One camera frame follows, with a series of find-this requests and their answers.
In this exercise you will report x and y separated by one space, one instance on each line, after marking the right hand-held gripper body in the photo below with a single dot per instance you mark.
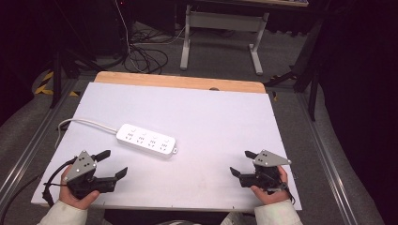
266 172

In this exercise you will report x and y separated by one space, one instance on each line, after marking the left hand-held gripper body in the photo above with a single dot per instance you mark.
83 175

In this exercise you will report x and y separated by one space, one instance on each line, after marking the person's left hand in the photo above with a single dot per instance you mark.
75 197

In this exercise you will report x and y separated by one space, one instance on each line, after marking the person's right hand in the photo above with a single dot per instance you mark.
272 195

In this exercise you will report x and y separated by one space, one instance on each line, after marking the white power strip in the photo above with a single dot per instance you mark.
145 140

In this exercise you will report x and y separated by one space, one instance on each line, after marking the yellow black floor tape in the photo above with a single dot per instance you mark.
45 82

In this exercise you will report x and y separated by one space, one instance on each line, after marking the black tripod stand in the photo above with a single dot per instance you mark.
308 62

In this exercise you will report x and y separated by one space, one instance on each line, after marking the aluminium rail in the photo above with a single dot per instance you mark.
22 157
328 162

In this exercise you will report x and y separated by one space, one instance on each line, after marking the white metal desk frame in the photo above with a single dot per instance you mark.
219 20

